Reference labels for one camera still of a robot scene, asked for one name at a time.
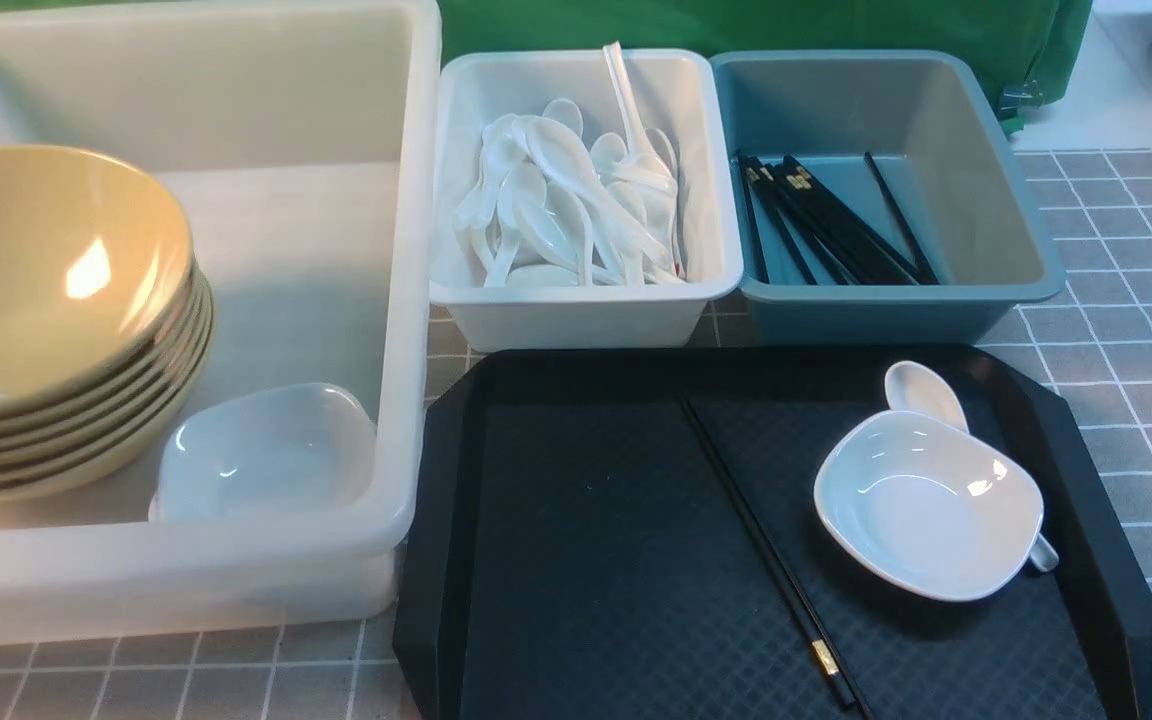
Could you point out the top stacked yellow bowl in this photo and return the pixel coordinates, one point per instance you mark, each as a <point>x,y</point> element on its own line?
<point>150,358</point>

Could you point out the white spoon bin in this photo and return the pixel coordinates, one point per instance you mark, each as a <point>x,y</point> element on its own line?
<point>583,293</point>

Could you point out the green cloth backdrop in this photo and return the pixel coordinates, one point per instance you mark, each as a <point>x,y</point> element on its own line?
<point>1022,54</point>

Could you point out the black chopstick in bin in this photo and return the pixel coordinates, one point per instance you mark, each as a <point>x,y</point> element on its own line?
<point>748,194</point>
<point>864,252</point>

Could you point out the white spoon left of bin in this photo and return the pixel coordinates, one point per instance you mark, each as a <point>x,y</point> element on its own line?
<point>524,185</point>

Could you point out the white spoon of bin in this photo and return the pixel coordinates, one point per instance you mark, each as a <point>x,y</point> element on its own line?
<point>562,155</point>
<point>524,185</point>

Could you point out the yellow-green noodle bowl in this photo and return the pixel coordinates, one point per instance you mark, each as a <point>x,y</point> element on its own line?
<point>92,252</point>

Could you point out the blue-grey chopstick bin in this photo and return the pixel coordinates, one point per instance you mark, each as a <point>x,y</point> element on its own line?
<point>923,118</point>

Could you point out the upright white spoon in bin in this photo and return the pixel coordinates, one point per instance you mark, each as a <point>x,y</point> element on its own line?
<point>642,163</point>

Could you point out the black serving tray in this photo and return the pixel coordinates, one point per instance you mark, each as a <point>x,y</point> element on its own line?
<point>629,533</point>

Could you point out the black chopstick apart in bin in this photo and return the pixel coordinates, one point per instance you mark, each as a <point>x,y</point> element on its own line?
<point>924,269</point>

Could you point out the white dish in tub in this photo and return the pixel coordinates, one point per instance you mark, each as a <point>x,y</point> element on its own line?
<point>307,447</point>

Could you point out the black chopstick left in bin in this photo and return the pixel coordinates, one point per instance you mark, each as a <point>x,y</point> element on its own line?
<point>748,194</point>

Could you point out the black chopstick middle in bin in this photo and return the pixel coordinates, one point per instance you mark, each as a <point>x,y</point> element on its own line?
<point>864,252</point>

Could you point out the white spoon centre of bin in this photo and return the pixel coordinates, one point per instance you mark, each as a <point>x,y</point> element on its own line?
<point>562,155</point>

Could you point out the white side dish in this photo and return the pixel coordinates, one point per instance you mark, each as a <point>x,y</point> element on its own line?
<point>930,508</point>

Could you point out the white soup spoon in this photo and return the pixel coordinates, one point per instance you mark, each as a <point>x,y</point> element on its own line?
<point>914,387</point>

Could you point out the large translucent white tub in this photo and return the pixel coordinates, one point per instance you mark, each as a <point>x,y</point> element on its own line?
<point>298,136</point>

